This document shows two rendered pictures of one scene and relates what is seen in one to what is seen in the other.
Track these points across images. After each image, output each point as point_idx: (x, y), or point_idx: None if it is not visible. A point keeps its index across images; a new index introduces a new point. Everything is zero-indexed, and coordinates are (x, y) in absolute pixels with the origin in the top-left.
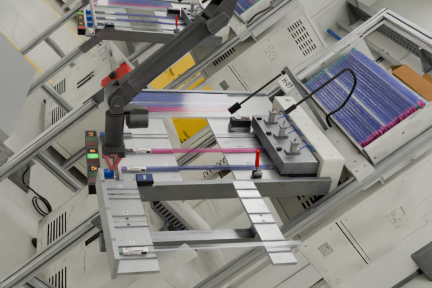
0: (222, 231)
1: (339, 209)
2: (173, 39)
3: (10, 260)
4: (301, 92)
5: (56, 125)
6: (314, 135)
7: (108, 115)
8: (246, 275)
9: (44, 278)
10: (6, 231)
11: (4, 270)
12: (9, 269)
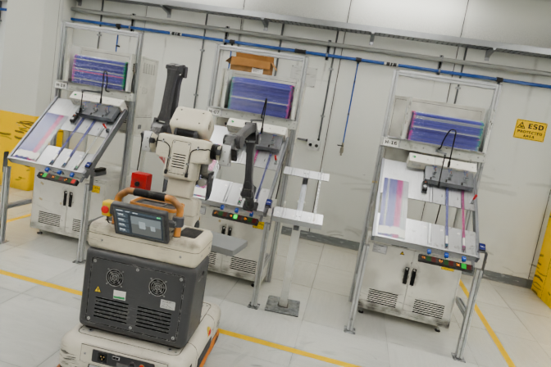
0: (302, 188)
1: None
2: (249, 158)
3: (206, 281)
4: (256, 120)
5: None
6: (266, 128)
7: (250, 200)
8: (280, 188)
9: (226, 268)
10: None
11: (213, 284)
12: (211, 282)
